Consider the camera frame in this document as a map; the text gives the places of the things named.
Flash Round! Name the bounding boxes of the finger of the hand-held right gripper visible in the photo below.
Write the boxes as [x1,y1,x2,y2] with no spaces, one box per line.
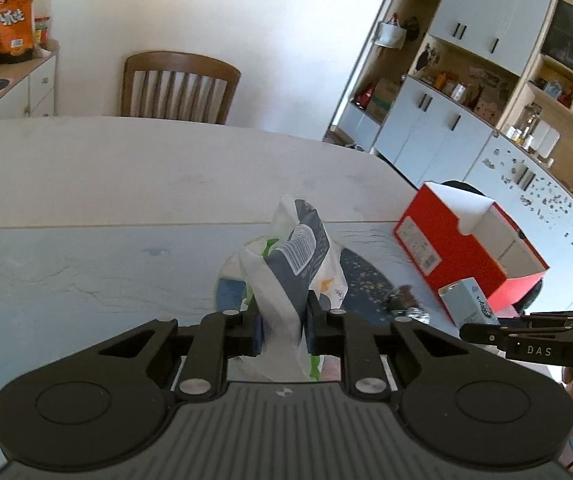
[519,310,573,325]
[459,324,527,347]

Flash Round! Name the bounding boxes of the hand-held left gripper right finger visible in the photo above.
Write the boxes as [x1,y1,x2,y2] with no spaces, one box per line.
[305,291,495,403]

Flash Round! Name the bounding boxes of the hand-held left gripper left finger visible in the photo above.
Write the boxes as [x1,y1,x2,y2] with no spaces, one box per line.
[69,305,266,405]

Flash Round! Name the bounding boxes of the white grey snack bag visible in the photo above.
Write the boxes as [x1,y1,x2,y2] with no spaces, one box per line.
[216,194,351,383]

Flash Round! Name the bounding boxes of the dark foil wrapper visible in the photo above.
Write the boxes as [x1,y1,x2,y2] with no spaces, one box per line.
[385,285,431,325]

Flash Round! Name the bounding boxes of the red shoe box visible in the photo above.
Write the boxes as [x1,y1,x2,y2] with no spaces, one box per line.
[394,181,551,313]

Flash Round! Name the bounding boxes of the small white carton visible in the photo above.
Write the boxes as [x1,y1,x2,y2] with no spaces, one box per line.
[438,278,501,330]

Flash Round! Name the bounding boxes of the dark blue round mat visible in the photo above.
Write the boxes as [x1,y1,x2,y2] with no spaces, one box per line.
[215,247,397,333]

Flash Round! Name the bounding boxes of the black tyre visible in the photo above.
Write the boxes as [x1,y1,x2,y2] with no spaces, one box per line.
[439,179,545,318]

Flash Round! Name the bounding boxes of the pale blue printed table mat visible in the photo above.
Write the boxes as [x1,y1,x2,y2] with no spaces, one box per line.
[0,220,467,461]

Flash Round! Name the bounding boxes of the white canister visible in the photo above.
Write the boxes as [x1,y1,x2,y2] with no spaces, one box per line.
[534,125,561,158]

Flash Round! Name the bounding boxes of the tall glass jar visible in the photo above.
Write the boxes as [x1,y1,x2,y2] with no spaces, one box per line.
[517,102,542,141]

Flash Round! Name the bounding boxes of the cardboard box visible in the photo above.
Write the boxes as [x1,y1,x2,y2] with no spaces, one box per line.
[367,77,401,122]

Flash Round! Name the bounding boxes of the brown wooden chair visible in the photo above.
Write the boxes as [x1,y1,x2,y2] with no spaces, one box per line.
[119,50,242,126]

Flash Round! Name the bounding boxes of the white hanging tote bag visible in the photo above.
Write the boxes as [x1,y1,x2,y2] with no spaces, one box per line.
[375,14,407,50]

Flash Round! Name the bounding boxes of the white wooden sideboard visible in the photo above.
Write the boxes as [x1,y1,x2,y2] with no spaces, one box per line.
[0,40,60,123]

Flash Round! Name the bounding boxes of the orange snack bag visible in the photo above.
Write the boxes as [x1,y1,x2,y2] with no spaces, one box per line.
[0,0,36,65]

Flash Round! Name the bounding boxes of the white wooden wall cabinet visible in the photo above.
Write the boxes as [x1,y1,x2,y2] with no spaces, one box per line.
[323,0,573,281]

